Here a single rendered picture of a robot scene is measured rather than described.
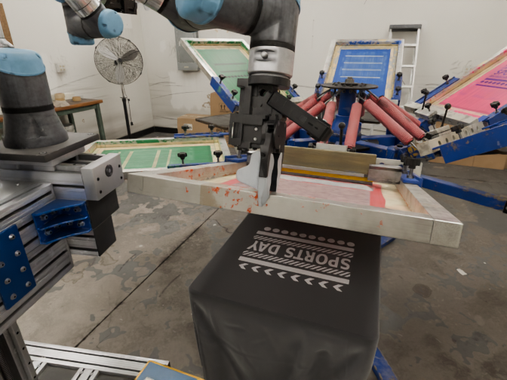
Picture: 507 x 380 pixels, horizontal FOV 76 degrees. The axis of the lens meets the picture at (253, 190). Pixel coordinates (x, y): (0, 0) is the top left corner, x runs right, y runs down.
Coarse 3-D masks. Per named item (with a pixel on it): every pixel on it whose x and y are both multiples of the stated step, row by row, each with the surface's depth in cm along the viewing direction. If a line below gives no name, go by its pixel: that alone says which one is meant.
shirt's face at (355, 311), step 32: (256, 224) 109; (288, 224) 109; (224, 256) 92; (192, 288) 80; (224, 288) 80; (256, 288) 80; (288, 288) 80; (320, 288) 80; (352, 288) 80; (320, 320) 71; (352, 320) 71
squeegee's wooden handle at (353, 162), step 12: (288, 156) 112; (300, 156) 111; (312, 156) 109; (324, 156) 108; (336, 156) 107; (348, 156) 106; (360, 156) 104; (372, 156) 103; (324, 168) 108; (336, 168) 107; (348, 168) 106; (360, 168) 105
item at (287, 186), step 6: (282, 174) 118; (234, 180) 92; (282, 180) 101; (288, 180) 103; (240, 186) 82; (246, 186) 83; (282, 186) 89; (288, 186) 90; (294, 186) 91; (300, 186) 92; (306, 186) 93; (282, 192) 79; (288, 192) 80; (294, 192) 81
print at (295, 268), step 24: (264, 240) 100; (288, 240) 100; (312, 240) 100; (336, 240) 100; (240, 264) 89; (264, 264) 89; (288, 264) 89; (312, 264) 89; (336, 264) 89; (336, 288) 80
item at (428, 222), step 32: (160, 192) 62; (192, 192) 60; (224, 192) 58; (256, 192) 56; (416, 192) 75; (320, 224) 53; (352, 224) 51; (384, 224) 50; (416, 224) 48; (448, 224) 47
